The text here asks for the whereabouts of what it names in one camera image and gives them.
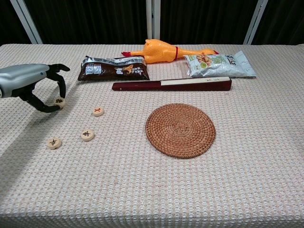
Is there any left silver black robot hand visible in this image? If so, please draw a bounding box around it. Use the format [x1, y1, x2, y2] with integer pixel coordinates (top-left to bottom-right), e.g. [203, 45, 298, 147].
[0, 63, 71, 114]

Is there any round woven rattan coaster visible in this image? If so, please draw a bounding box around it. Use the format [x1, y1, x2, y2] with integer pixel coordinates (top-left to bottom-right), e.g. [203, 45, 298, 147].
[145, 103, 217, 159]

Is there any black pleated curtain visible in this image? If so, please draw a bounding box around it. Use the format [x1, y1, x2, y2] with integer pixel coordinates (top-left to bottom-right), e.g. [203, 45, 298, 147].
[23, 0, 148, 45]
[251, 0, 304, 46]
[0, 0, 33, 46]
[160, 0, 259, 45]

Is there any brown snack bag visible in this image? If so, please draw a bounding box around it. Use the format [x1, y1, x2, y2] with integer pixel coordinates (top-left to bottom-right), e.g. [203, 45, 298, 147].
[77, 56, 151, 82]

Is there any dark red folded fan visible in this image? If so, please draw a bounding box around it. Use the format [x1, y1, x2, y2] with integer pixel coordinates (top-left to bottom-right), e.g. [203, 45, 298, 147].
[112, 76, 232, 92]

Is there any yellow rubber chicken toy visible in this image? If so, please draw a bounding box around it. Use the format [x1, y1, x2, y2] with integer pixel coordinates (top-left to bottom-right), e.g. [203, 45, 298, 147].
[121, 38, 219, 65]

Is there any beige woven tablecloth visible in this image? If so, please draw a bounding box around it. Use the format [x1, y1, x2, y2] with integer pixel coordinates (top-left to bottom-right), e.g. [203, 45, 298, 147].
[0, 43, 304, 228]

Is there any green white snack bag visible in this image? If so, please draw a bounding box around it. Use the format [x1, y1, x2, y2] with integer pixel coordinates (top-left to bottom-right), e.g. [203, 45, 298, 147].
[182, 50, 257, 79]

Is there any grey metal frame post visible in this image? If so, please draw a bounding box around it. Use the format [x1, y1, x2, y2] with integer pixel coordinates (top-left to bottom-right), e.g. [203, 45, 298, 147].
[145, 0, 162, 46]
[9, 0, 43, 45]
[243, 0, 269, 45]

